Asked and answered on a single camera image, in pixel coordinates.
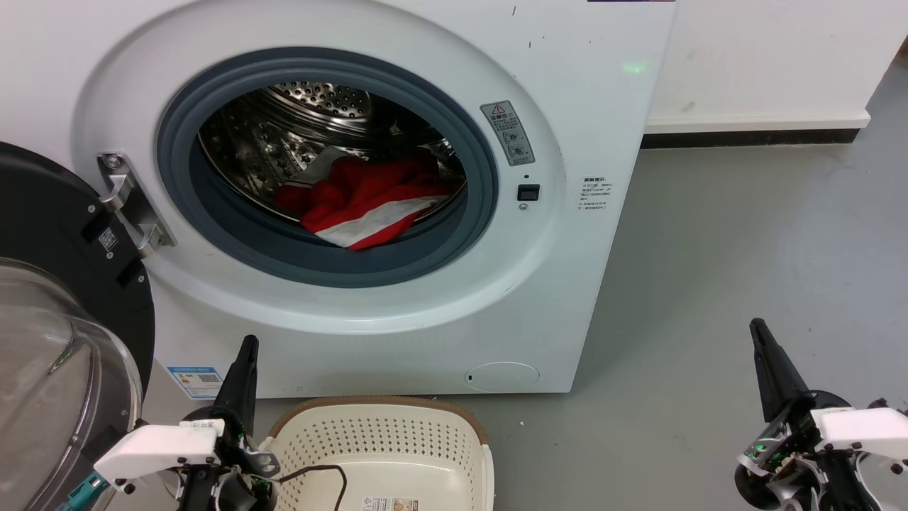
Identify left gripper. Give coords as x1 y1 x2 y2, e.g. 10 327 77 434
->
94 335 281 511

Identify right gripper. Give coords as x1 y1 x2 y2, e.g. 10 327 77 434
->
734 318 908 511

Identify red and white garment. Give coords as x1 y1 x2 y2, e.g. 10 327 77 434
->
273 149 455 251

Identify cream perforated laundry basket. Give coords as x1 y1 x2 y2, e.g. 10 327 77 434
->
259 396 495 511

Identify stainless steel washing machine drum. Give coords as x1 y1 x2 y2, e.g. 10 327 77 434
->
199 82 467 228

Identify washing machine glass door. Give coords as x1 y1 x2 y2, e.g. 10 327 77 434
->
0 142 157 511

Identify blue energy label sticker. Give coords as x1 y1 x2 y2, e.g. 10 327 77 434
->
167 366 224 400

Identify grey rubber door gasket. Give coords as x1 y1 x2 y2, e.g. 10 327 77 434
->
156 46 499 288

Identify metal door hinge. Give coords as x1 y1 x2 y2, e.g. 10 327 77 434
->
97 151 177 258

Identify white front-load washing machine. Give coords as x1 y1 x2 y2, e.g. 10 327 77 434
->
0 0 678 398

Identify black baseboard strip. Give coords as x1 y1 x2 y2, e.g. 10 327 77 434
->
641 128 859 150

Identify white text label sticker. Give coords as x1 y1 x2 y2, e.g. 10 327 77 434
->
578 175 609 211

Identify round white filter cover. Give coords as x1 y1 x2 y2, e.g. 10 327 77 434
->
465 361 541 392

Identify grey warning sticker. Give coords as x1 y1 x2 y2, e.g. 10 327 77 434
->
480 100 536 167

